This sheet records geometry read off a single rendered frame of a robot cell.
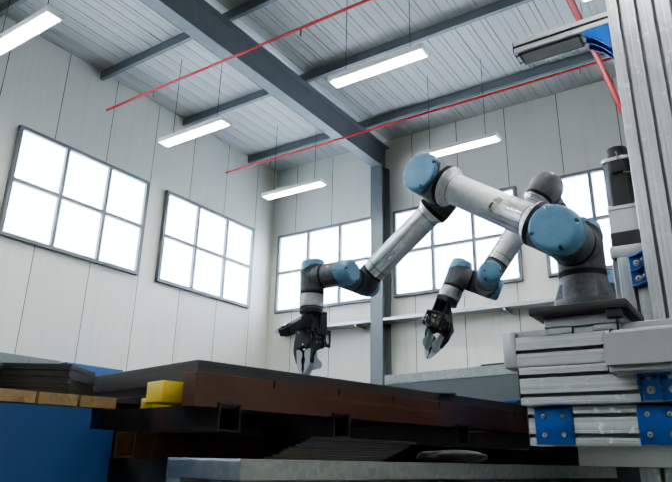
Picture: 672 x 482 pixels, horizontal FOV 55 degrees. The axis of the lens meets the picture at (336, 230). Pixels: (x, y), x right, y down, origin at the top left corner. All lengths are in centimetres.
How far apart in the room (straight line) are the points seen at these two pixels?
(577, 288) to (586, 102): 1103
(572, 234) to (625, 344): 27
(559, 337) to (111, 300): 1034
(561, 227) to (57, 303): 991
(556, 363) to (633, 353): 23
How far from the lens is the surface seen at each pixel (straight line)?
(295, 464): 107
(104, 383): 157
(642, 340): 149
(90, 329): 1129
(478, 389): 271
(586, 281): 167
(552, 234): 157
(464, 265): 226
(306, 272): 195
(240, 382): 125
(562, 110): 1268
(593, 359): 162
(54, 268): 1104
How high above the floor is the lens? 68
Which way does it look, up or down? 20 degrees up
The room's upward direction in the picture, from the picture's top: 1 degrees clockwise
